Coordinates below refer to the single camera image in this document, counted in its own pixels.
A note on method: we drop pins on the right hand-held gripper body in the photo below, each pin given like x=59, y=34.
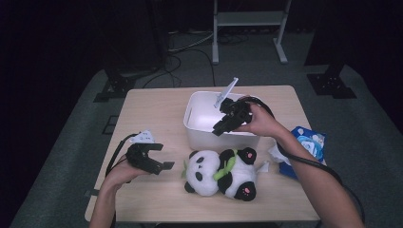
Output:
x=236, y=110

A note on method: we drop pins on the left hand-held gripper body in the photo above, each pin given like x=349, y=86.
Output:
x=139, y=156

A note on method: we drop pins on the white plastic bin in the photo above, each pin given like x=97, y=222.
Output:
x=202, y=139

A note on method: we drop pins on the panda plush toy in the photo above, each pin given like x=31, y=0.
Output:
x=206, y=177

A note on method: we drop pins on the blue wet wipes pack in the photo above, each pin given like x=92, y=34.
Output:
x=312, y=144

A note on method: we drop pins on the person's left hand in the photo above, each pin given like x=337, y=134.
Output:
x=123, y=174

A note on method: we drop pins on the person's right hand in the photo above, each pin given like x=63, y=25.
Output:
x=263, y=123

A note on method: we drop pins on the white wet wipe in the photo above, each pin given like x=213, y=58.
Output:
x=278, y=155

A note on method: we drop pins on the black tape strip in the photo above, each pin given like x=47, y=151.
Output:
x=92, y=192

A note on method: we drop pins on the black stand base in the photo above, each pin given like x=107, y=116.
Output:
x=331, y=85
x=115, y=87

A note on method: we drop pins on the white metal stand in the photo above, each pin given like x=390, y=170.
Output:
x=247, y=18

